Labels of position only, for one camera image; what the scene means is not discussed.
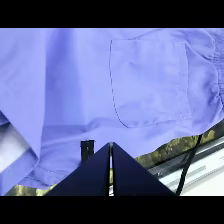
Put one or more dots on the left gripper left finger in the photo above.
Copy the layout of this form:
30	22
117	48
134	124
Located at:
90	178

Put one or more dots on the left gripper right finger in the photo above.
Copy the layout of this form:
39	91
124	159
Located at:
133	178

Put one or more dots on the blue pants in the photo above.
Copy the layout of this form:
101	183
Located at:
80	86

